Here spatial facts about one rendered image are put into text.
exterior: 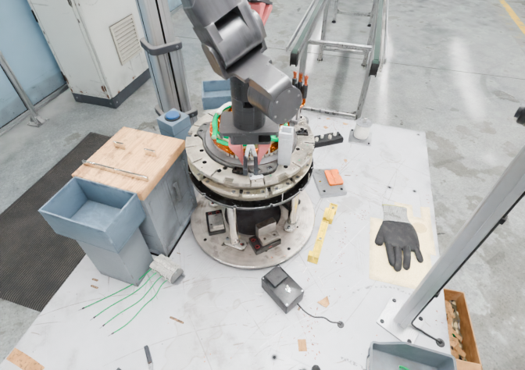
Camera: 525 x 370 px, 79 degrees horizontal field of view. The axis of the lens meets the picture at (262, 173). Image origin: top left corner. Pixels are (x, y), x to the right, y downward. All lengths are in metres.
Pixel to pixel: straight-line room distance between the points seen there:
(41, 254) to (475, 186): 2.75
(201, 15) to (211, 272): 0.68
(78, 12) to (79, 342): 2.36
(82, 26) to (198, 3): 2.48
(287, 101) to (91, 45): 2.57
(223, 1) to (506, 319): 1.92
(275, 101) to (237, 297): 0.58
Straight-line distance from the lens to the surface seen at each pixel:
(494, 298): 2.10
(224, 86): 1.12
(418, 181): 1.25
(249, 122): 0.53
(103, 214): 0.85
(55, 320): 1.00
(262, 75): 0.45
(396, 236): 1.03
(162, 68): 1.13
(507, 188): 0.54
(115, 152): 0.88
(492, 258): 2.24
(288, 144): 0.68
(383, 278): 0.96
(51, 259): 2.16
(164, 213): 0.88
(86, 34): 2.92
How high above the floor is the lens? 1.59
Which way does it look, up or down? 45 degrees down
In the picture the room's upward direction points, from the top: straight up
